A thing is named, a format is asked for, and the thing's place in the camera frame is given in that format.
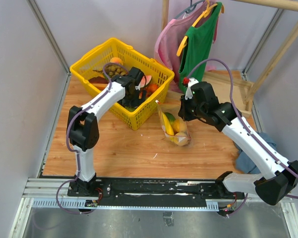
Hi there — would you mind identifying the peach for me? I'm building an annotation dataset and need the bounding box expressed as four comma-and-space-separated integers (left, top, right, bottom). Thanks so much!
110, 57, 124, 65

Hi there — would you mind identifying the papaya slice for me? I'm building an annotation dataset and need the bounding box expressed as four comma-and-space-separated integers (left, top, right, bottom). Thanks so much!
89, 76, 108, 90

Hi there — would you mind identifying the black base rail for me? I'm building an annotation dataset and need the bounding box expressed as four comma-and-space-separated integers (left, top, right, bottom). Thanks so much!
67, 177, 244, 211

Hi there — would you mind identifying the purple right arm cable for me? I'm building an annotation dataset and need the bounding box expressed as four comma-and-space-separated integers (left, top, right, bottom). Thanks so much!
187, 58, 298, 200

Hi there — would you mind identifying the orange pumpkin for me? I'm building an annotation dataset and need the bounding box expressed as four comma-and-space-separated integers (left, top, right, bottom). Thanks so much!
147, 84, 159, 94

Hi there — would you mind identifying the yellow lemon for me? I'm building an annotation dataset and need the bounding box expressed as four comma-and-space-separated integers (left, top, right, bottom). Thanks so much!
174, 118, 187, 133

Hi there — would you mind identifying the yellow banana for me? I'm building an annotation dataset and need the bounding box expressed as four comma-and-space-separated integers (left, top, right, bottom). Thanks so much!
161, 112, 174, 136

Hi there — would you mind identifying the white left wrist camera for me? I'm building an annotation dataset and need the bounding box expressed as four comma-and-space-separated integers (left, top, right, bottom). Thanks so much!
135, 76, 147, 90

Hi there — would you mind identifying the green cabbage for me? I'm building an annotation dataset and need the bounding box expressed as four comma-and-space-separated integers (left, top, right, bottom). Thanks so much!
125, 107, 138, 112

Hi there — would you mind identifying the wooden clothes rack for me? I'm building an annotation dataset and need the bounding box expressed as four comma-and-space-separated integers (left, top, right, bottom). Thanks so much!
161, 0, 298, 119

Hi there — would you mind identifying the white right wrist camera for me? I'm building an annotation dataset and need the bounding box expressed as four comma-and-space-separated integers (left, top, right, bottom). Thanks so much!
183, 77, 199, 100

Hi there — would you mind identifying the pink shirt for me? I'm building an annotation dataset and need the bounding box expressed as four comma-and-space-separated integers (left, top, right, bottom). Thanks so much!
154, 0, 218, 93

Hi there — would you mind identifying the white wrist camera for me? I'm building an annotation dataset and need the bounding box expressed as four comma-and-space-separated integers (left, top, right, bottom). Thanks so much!
183, 77, 199, 100
135, 76, 147, 90

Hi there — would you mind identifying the watermelon slice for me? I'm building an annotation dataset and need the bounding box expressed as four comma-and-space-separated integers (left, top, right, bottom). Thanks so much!
144, 75, 152, 87

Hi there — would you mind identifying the yellow hanger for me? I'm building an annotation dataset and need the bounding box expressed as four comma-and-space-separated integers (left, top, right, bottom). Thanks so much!
176, 0, 224, 57

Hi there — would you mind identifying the yellow apple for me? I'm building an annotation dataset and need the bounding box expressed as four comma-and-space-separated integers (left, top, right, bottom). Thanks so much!
172, 132, 191, 146

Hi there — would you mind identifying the yellow plastic basket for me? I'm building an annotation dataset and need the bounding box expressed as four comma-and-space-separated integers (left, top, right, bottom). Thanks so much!
70, 38, 174, 130

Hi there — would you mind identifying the blue cloth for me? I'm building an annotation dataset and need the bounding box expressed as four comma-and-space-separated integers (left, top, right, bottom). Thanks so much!
234, 131, 279, 174

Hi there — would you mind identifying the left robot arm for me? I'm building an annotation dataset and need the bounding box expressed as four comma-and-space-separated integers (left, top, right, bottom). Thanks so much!
66, 67, 146, 196

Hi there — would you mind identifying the clear zip top bag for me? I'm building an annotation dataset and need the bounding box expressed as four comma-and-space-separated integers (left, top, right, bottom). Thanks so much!
155, 100, 191, 146

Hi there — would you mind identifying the orange green mango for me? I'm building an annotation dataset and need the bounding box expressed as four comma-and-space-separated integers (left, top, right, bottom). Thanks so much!
164, 112, 176, 130

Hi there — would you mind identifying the grey hanger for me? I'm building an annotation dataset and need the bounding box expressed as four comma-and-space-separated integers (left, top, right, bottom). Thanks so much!
175, 0, 204, 19

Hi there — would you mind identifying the longan bunch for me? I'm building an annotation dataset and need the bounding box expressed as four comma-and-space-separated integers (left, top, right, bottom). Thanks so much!
93, 63, 128, 78

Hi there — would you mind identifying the green shirt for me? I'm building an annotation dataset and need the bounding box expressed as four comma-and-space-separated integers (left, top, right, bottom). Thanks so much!
178, 2, 224, 93

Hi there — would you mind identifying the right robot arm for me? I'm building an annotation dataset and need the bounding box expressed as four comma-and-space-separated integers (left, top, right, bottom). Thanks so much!
178, 78, 298, 205

